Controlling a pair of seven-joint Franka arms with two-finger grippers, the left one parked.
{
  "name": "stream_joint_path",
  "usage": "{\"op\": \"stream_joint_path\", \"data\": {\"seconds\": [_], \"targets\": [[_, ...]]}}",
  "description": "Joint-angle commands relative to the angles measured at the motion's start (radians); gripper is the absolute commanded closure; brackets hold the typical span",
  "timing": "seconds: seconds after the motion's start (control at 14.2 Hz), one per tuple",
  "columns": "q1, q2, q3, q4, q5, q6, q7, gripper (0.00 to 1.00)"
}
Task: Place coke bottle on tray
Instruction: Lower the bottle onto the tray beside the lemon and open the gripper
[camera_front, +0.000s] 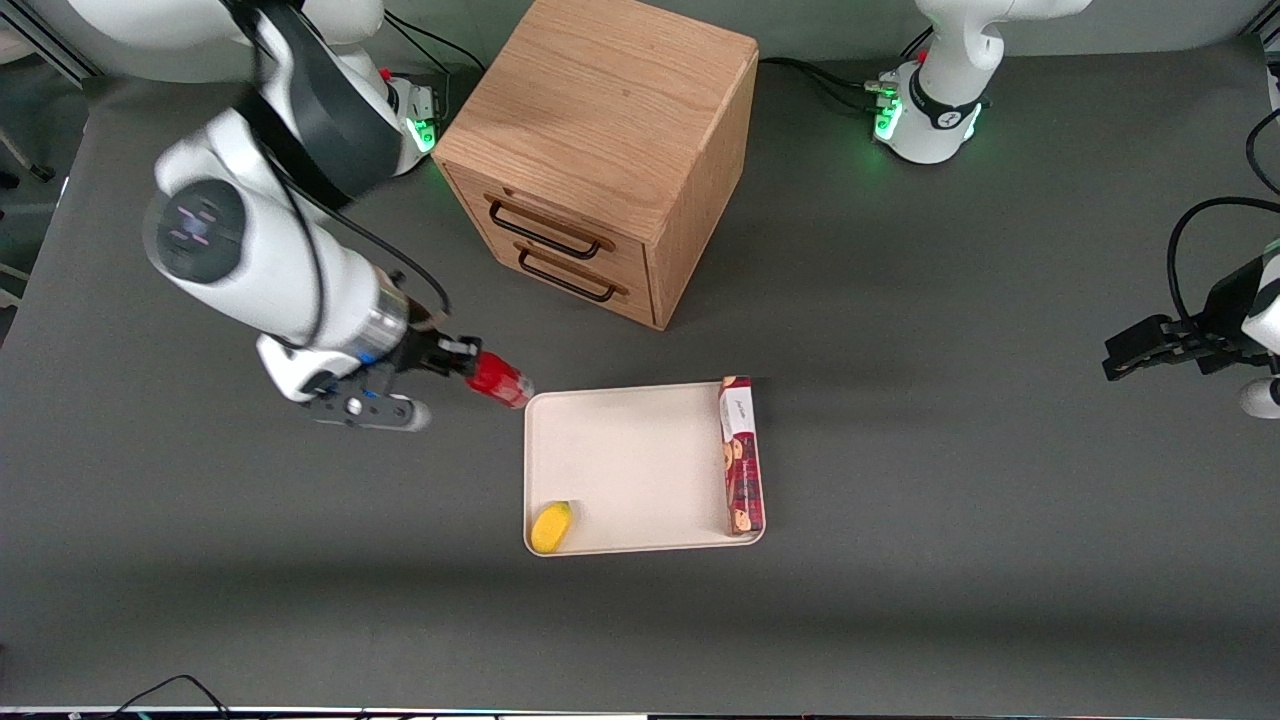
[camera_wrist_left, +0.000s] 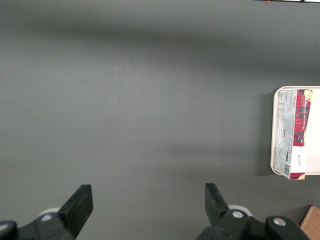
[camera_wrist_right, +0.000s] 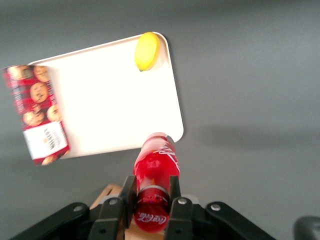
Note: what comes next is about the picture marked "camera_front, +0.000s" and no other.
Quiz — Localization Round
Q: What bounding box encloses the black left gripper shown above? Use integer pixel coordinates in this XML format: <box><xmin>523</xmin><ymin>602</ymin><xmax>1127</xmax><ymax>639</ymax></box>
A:
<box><xmin>1102</xmin><ymin>256</ymin><xmax>1273</xmax><ymax>382</ymax></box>

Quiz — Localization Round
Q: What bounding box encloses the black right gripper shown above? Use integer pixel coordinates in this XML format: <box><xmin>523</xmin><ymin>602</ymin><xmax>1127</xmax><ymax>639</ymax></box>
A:
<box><xmin>374</xmin><ymin>319</ymin><xmax>485</xmax><ymax>381</ymax></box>

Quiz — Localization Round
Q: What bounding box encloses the red coke bottle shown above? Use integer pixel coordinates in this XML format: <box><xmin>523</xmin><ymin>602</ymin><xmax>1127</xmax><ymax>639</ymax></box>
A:
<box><xmin>464</xmin><ymin>349</ymin><xmax>536</xmax><ymax>410</ymax></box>

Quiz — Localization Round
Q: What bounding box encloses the cream plastic tray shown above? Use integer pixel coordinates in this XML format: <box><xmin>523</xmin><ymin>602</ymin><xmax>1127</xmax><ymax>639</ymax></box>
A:
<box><xmin>523</xmin><ymin>380</ymin><xmax>768</xmax><ymax>558</ymax></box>

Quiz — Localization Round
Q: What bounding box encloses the yellow lemon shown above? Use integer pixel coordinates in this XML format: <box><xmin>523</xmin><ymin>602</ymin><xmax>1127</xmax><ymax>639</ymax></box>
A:
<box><xmin>529</xmin><ymin>501</ymin><xmax>576</xmax><ymax>555</ymax></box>

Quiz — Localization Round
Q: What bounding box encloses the wooden drawer cabinet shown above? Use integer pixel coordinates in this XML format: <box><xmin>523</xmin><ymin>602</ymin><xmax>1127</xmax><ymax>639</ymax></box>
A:
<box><xmin>431</xmin><ymin>0</ymin><xmax>760</xmax><ymax>332</ymax></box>

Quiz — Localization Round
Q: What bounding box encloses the red cookie box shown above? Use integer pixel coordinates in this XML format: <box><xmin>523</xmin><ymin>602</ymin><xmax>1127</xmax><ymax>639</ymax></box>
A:
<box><xmin>718</xmin><ymin>375</ymin><xmax>767</xmax><ymax>537</ymax></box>

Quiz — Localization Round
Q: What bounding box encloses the black looped cable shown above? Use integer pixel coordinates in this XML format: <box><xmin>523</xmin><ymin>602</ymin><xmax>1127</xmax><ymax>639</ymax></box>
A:
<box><xmin>1167</xmin><ymin>196</ymin><xmax>1280</xmax><ymax>333</ymax></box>

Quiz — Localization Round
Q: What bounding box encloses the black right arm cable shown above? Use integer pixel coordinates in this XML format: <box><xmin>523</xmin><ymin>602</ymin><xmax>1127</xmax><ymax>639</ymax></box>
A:
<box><xmin>225</xmin><ymin>0</ymin><xmax>452</xmax><ymax>323</ymax></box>

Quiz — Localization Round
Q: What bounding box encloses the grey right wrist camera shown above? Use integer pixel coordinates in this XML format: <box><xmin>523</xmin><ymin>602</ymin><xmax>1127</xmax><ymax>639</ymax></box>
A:
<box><xmin>300</xmin><ymin>388</ymin><xmax>433</xmax><ymax>433</ymax></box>

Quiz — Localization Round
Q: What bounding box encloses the black metal drawer handle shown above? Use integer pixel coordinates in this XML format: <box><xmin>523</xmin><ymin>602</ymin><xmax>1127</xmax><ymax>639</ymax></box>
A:
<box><xmin>486</xmin><ymin>194</ymin><xmax>615</xmax><ymax>262</ymax></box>
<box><xmin>514</xmin><ymin>242</ymin><xmax>629</xmax><ymax>304</ymax></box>

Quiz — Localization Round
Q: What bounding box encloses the black curved cable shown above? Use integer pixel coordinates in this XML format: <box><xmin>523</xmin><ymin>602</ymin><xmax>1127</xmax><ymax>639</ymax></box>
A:
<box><xmin>1245</xmin><ymin>107</ymin><xmax>1280</xmax><ymax>198</ymax></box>

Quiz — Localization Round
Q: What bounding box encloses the black base cable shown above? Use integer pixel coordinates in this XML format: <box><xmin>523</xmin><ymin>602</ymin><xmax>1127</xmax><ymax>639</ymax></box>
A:
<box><xmin>384</xmin><ymin>12</ymin><xmax>488</xmax><ymax>74</ymax></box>
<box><xmin>757</xmin><ymin>56</ymin><xmax>887</xmax><ymax>91</ymax></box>
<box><xmin>390</xmin><ymin>38</ymin><xmax>453</xmax><ymax>113</ymax></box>
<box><xmin>798</xmin><ymin>64</ymin><xmax>893</xmax><ymax>114</ymax></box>

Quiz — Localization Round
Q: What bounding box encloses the black thin cable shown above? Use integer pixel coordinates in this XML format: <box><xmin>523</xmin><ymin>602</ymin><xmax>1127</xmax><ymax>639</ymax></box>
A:
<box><xmin>95</xmin><ymin>673</ymin><xmax>234</xmax><ymax>720</ymax></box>

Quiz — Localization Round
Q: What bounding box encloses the grey metal frame bar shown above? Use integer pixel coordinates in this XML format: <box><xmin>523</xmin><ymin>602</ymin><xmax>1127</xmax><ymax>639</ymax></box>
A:
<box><xmin>8</xmin><ymin>0</ymin><xmax>103</xmax><ymax>85</ymax></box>

